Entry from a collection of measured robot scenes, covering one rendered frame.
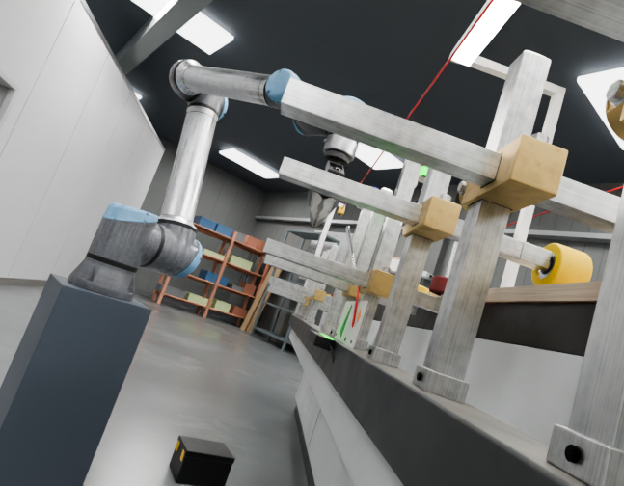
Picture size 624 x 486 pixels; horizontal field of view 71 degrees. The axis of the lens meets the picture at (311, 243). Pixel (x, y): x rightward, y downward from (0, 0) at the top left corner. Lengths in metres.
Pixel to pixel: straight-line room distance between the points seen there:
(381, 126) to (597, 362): 0.30
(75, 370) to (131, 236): 0.39
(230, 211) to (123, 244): 9.71
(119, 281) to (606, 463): 1.27
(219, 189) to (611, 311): 10.73
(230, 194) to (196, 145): 9.43
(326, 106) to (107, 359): 1.08
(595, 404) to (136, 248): 1.27
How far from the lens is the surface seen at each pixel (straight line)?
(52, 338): 1.36
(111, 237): 1.40
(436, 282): 0.99
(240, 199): 11.18
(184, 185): 1.58
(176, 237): 1.50
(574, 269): 0.81
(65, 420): 1.43
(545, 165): 0.49
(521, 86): 0.60
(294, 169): 0.71
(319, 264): 0.94
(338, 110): 0.48
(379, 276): 0.92
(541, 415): 0.73
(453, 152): 0.49
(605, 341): 0.30
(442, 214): 0.71
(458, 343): 0.51
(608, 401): 0.29
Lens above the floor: 0.73
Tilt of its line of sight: 9 degrees up
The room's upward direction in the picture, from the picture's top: 19 degrees clockwise
